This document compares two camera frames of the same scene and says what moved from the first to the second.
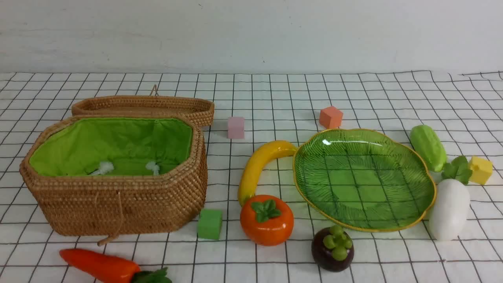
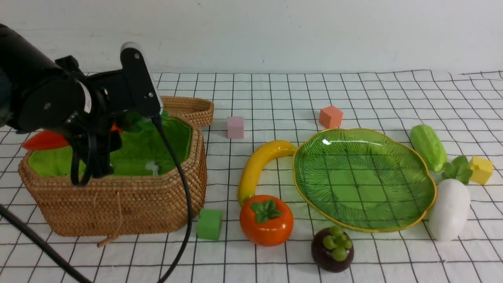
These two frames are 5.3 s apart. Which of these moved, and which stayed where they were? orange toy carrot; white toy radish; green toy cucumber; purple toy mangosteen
Moved: orange toy carrot
Stayed: green toy cucumber; white toy radish; purple toy mangosteen
